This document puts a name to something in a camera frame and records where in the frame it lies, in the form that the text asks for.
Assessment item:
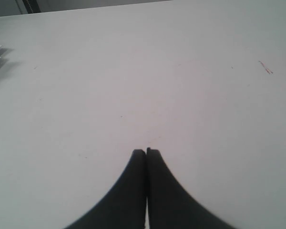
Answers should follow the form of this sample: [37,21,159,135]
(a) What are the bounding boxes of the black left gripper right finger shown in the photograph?
[146,148,233,229]

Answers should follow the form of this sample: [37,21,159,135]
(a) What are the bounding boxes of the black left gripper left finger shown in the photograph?
[67,149,147,229]

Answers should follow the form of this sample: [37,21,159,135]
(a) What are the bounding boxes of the dark vertical post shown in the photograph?
[22,0,41,14]

